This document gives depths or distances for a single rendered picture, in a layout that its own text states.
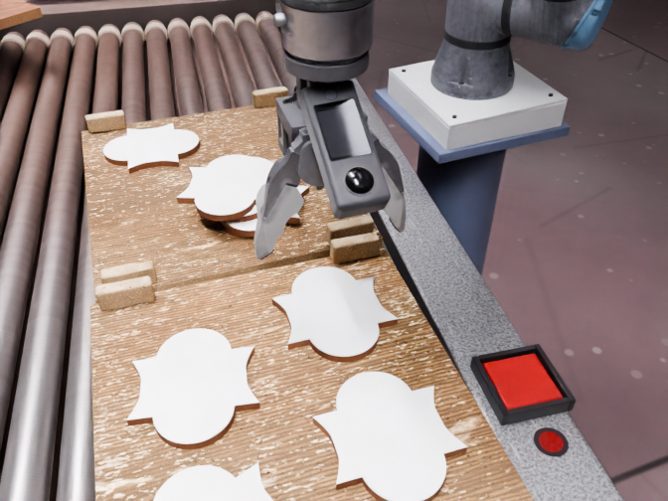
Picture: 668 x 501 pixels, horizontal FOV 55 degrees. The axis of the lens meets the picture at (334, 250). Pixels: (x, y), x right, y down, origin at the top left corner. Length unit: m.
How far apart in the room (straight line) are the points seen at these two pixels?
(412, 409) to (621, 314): 1.65
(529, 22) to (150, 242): 0.67
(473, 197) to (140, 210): 0.67
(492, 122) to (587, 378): 1.03
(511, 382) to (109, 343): 0.41
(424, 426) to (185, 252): 0.37
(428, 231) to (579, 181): 1.98
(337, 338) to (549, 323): 1.49
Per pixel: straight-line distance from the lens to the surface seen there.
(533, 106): 1.20
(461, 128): 1.13
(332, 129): 0.54
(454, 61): 1.19
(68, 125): 1.18
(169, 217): 0.87
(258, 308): 0.72
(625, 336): 2.16
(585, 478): 0.65
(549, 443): 0.66
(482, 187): 1.29
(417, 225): 0.88
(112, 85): 1.31
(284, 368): 0.66
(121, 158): 1.00
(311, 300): 0.71
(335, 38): 0.52
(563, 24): 1.10
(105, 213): 0.91
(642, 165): 3.02
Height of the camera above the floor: 1.44
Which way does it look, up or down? 39 degrees down
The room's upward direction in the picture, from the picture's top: straight up
